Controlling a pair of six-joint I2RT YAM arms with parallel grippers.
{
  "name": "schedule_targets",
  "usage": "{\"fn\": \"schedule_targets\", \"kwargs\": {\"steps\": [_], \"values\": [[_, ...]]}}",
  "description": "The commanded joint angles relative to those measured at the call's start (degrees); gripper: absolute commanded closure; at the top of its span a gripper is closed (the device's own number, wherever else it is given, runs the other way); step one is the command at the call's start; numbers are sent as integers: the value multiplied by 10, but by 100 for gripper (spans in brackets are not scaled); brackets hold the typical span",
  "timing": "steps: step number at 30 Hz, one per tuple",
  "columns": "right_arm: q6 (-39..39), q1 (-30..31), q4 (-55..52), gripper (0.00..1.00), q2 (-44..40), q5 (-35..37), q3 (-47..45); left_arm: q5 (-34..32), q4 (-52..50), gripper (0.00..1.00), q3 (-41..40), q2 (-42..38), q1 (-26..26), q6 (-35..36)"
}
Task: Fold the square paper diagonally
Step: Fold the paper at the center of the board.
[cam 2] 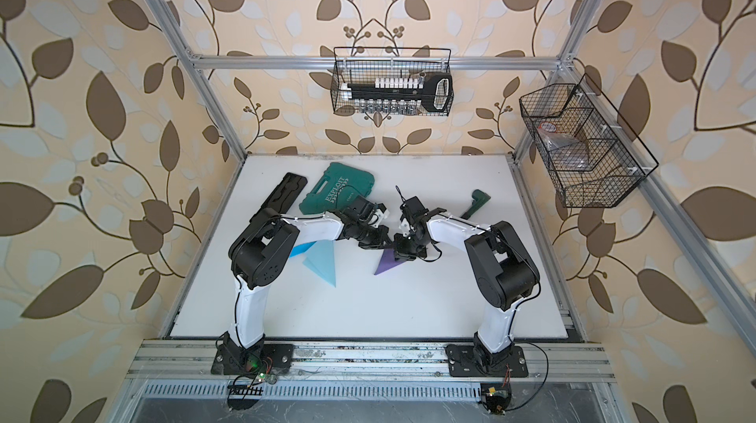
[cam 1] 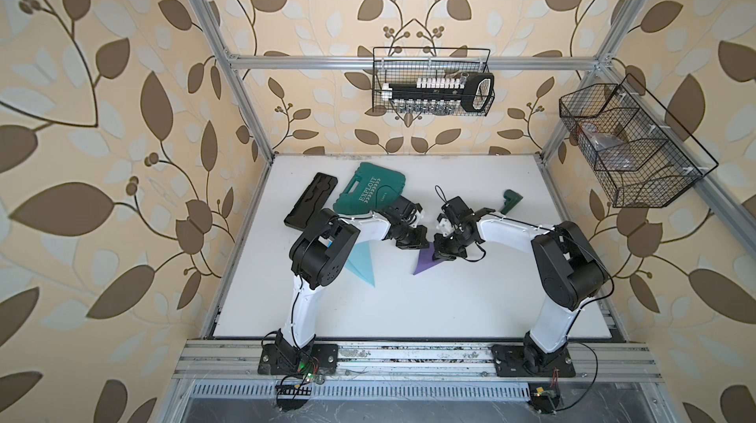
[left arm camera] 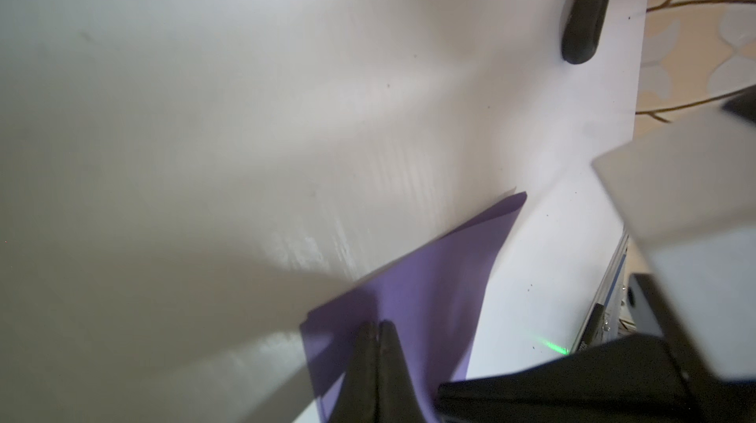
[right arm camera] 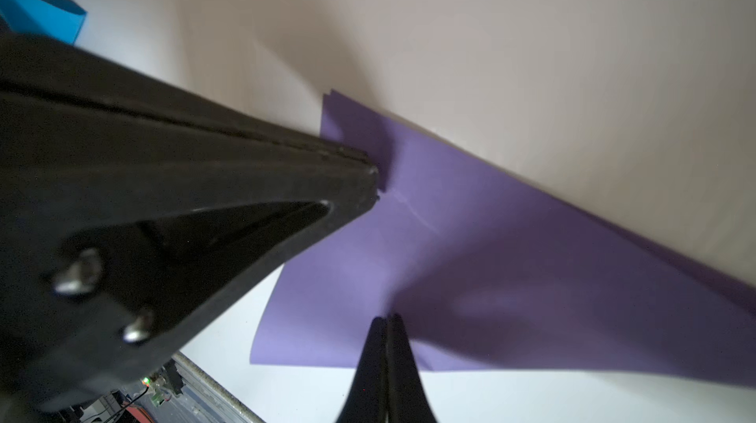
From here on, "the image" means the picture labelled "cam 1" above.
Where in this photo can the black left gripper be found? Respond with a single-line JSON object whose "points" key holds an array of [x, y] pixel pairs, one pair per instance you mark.
{"points": [[417, 242]]}

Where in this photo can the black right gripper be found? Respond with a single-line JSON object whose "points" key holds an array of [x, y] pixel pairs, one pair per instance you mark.
{"points": [[441, 253]]}

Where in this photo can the purple square paper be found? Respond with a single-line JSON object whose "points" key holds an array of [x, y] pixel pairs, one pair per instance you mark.
{"points": [[426, 260]]}

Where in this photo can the light blue square paper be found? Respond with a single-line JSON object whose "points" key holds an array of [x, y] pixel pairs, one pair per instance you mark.
{"points": [[359, 262]]}

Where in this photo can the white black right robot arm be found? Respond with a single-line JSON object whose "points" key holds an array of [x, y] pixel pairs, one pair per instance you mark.
{"points": [[570, 271]]}

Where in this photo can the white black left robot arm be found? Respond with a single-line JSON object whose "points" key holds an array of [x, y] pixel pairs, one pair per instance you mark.
{"points": [[320, 253]]}

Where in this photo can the green plastic tool case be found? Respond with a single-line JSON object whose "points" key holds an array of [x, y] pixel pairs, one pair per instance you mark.
{"points": [[371, 188]]}

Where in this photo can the black foam tool tray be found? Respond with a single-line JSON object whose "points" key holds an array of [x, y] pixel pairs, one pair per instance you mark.
{"points": [[311, 201]]}

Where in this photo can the black socket set holder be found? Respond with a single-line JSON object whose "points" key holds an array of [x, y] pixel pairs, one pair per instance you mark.
{"points": [[471, 93]]}

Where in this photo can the plastic bag in basket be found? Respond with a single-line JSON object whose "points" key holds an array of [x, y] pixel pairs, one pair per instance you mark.
{"points": [[608, 152]]}

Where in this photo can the small circuit board right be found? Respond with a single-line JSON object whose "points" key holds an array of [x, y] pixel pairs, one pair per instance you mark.
{"points": [[544, 399]]}

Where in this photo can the small circuit board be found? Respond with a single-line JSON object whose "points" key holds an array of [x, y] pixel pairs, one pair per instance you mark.
{"points": [[544, 399], [293, 391]]}

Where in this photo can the small circuit board left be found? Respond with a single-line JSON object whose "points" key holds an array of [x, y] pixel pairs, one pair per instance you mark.
{"points": [[293, 391]]}

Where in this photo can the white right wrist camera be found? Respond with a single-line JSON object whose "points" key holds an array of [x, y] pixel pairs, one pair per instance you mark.
{"points": [[444, 226]]}

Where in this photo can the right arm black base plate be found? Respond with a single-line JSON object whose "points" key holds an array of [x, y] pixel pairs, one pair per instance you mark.
{"points": [[522, 361]]}

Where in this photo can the black wire basket rear wall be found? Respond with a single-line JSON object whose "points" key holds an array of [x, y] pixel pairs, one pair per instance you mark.
{"points": [[407, 64]]}

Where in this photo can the black wire basket wall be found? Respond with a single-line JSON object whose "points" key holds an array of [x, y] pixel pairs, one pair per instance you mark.
{"points": [[663, 172], [407, 64]]}

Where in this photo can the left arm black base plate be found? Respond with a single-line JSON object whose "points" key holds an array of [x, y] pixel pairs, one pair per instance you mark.
{"points": [[282, 359]]}

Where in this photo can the black wire basket right wall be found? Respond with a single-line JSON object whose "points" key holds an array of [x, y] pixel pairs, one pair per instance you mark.
{"points": [[663, 172]]}

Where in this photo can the aluminium frame right side rail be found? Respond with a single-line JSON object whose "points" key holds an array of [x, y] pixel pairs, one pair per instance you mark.
{"points": [[709, 189]]}

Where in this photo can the aluminium frame post right rear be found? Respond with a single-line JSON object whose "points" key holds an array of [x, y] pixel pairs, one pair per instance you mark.
{"points": [[587, 67]]}

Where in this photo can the aluminium frame post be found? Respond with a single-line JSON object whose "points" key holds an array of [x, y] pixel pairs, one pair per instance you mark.
{"points": [[587, 67], [213, 35]]}

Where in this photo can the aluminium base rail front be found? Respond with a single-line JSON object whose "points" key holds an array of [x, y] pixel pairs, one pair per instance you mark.
{"points": [[417, 361]]}

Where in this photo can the aluminium frame post left rear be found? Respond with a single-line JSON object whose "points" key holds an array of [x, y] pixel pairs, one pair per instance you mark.
{"points": [[213, 35]]}

